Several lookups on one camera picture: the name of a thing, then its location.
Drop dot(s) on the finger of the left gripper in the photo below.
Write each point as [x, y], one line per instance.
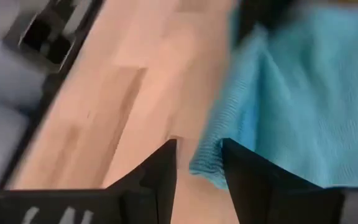
[263, 14]

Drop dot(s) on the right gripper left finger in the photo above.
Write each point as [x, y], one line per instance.
[89, 207]

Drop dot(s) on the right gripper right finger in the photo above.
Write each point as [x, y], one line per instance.
[275, 199]

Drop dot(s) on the teal microfiber towel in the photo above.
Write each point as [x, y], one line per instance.
[306, 93]

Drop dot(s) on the black aluminium table frame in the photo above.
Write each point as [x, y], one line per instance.
[50, 90]

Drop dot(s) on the small black camera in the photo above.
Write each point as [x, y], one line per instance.
[47, 40]

